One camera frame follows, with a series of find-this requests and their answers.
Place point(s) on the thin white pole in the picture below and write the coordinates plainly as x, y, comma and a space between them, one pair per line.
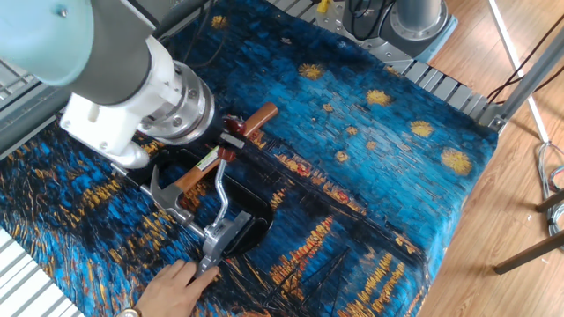
511, 48

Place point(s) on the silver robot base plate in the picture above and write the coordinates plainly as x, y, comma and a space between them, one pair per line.
383, 53

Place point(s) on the white vented wrist box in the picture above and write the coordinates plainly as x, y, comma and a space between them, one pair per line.
114, 119

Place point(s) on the starry night print cloth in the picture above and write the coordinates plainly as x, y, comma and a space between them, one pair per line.
374, 176

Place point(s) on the dark wooden leg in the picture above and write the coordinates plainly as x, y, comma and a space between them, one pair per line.
529, 253
551, 201

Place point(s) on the black iron C-clamp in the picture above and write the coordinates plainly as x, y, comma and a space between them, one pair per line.
260, 220

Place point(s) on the yellow plastic object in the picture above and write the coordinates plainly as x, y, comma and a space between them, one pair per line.
324, 5

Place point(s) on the person's bare hand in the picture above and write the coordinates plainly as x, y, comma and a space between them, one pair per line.
172, 292

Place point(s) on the aluminium frame post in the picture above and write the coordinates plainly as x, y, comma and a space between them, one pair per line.
529, 79

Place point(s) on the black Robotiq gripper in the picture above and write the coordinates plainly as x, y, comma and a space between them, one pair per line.
217, 125

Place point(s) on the silver wristwatch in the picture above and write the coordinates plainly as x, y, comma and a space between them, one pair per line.
128, 313

